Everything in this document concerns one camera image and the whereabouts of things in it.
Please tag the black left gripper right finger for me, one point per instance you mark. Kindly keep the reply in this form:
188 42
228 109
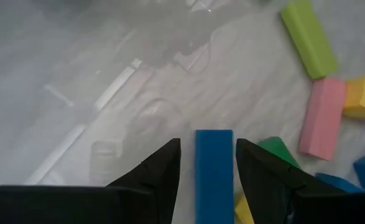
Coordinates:
294 205

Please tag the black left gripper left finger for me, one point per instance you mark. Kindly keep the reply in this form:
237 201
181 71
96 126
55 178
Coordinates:
61 205

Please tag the pink rectangular block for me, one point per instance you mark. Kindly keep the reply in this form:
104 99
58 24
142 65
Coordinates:
322 118

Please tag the yellow cube block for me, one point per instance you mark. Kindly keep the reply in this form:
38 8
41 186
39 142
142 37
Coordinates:
364 96

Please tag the lime green block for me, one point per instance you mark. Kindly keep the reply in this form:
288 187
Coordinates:
309 37

